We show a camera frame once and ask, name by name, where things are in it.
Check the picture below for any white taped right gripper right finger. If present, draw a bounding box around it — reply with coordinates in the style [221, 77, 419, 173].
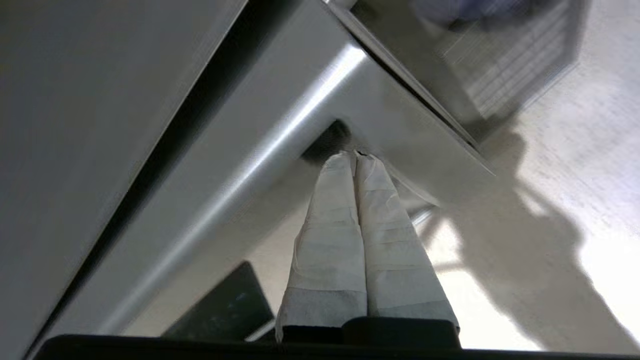
[354, 149, 461, 332]

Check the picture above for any black glass microwave door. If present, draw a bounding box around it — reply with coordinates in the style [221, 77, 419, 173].
[0, 0, 497, 353]

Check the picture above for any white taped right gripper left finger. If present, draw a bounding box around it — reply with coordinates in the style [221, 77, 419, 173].
[274, 150, 368, 343]

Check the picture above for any black induction cooktop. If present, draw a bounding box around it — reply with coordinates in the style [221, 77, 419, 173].
[161, 260, 277, 343]

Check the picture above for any silver microwave oven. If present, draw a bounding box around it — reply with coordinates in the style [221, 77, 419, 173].
[325, 0, 593, 148]

